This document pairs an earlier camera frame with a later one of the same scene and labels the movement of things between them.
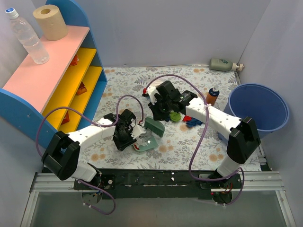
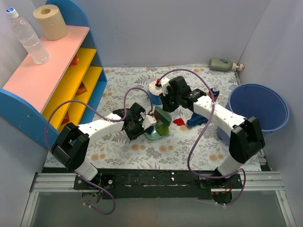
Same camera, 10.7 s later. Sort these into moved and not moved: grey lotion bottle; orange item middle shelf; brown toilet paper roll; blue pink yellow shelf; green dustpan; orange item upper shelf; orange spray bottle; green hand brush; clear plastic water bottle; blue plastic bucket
Moved: green hand brush; green dustpan
Not moved: blue plastic bucket; grey lotion bottle; orange item middle shelf; blue pink yellow shelf; orange item upper shelf; clear plastic water bottle; brown toilet paper roll; orange spray bottle
